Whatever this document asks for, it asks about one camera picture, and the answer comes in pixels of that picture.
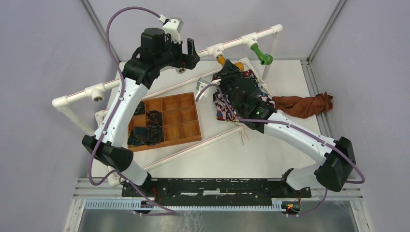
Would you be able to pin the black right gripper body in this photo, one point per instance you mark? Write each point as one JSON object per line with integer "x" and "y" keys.
{"x": 228, "y": 85}

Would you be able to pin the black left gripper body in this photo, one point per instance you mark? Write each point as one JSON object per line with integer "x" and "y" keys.
{"x": 174, "y": 56}

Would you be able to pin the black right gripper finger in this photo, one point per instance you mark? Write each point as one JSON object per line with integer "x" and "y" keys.
{"x": 233, "y": 70}
{"x": 217, "y": 77}

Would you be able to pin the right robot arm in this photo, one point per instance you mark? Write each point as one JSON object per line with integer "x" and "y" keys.
{"x": 334, "y": 159}

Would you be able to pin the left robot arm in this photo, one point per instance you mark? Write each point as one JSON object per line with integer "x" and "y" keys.
{"x": 105, "y": 145}

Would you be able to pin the green plastic water faucet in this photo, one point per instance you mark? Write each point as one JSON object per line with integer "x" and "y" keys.
{"x": 265, "y": 59}

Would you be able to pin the comic print cloth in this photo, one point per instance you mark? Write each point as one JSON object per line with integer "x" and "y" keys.
{"x": 245, "y": 74}

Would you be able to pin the wooden compartment tray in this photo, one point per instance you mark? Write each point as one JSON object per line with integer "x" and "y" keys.
{"x": 180, "y": 120}

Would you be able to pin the brown cloth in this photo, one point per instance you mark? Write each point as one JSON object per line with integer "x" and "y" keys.
{"x": 304, "y": 107}

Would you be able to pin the dark patterned rolled cloth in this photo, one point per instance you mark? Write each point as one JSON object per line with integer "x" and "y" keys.
{"x": 150, "y": 135}

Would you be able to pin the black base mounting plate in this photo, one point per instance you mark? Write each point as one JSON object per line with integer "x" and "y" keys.
{"x": 221, "y": 192}

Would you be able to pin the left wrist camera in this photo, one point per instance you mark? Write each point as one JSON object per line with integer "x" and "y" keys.
{"x": 172, "y": 26}

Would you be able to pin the white slotted cable duct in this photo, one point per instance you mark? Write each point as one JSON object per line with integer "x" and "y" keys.
{"x": 97, "y": 204}

